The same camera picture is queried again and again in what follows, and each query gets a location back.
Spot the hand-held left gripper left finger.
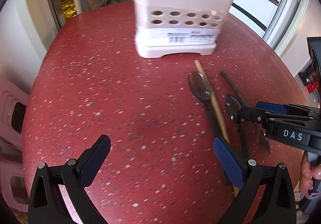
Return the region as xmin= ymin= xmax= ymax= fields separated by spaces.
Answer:
xmin=27 ymin=135 xmax=111 ymax=224

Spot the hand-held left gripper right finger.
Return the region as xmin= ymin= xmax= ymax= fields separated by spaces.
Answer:
xmin=213 ymin=136 xmax=298 ymax=224

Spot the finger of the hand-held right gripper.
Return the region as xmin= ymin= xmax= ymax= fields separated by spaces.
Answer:
xmin=231 ymin=106 xmax=320 ymax=124
xmin=256 ymin=102 xmax=320 ymax=114

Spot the bamboo chopstick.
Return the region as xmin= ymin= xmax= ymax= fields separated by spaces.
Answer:
xmin=195 ymin=60 xmax=237 ymax=198

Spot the white plastic utensil holder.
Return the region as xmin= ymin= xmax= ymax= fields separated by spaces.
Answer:
xmin=132 ymin=0 xmax=235 ymax=59

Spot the person's right hand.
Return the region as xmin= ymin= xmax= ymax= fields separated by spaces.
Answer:
xmin=300 ymin=150 xmax=321 ymax=197

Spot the pink plastic stool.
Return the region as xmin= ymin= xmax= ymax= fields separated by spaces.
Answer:
xmin=0 ymin=76 xmax=30 ymax=150
xmin=0 ymin=156 xmax=29 ymax=212

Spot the gold foil bag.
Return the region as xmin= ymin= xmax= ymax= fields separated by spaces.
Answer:
xmin=60 ymin=0 xmax=77 ymax=20

